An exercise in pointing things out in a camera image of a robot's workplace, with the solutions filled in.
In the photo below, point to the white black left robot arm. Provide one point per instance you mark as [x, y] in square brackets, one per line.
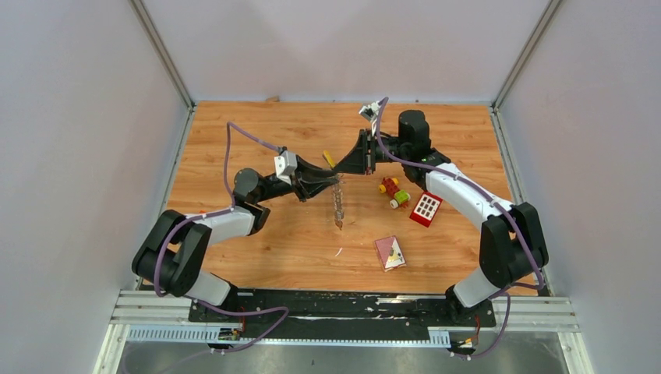
[172, 254]

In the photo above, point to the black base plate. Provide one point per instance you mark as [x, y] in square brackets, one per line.
[359, 315]

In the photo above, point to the slotted white cable duct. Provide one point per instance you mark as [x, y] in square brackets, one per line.
[225, 335]

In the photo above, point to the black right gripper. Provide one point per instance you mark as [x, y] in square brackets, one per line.
[359, 160]

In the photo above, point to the playing card box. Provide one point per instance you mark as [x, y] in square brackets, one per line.
[389, 253]

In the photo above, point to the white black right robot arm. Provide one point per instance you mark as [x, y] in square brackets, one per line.
[511, 245]

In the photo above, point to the key with yellow tag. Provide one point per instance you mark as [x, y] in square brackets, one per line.
[328, 158]

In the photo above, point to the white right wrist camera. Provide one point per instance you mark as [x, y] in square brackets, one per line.
[370, 111]

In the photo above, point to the toy brick car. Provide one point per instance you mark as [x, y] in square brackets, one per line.
[398, 198]

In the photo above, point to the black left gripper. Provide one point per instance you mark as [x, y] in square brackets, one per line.
[306, 171]

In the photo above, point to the aluminium frame rail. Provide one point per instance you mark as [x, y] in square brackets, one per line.
[145, 308]

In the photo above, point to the red white toy brick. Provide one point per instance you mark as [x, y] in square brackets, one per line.
[426, 209]

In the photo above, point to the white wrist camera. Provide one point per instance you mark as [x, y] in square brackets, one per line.
[285, 165]
[370, 111]

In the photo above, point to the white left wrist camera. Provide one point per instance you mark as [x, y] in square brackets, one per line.
[285, 165]

